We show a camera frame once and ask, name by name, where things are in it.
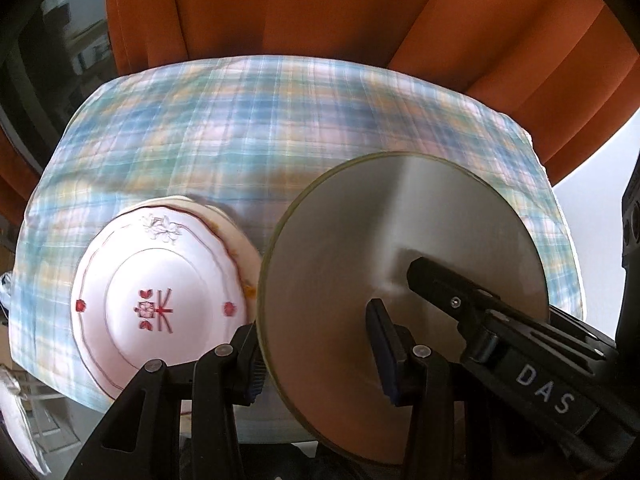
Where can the orange curtain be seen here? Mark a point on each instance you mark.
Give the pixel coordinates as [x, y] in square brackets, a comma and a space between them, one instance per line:
[15, 180]
[300, 5]

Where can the white floral bowl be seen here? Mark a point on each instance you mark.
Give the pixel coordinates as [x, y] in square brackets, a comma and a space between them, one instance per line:
[350, 260]

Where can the dark glass window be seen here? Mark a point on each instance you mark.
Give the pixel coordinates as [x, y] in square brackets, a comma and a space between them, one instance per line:
[60, 60]

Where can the pastel plaid tablecloth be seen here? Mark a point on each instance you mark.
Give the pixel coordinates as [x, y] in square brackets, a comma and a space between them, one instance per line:
[300, 125]

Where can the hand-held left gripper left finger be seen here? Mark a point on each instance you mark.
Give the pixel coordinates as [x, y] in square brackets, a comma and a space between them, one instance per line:
[220, 385]

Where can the small white red-motif plate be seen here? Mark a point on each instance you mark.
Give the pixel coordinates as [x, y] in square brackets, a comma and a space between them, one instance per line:
[150, 270]

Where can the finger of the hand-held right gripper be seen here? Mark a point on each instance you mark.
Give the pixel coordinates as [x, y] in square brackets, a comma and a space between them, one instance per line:
[450, 295]
[631, 260]

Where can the round yellow floral plate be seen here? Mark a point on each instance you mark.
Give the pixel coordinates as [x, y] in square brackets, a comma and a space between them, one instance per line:
[248, 262]

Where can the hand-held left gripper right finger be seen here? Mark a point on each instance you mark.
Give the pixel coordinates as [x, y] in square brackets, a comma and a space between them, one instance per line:
[387, 360]

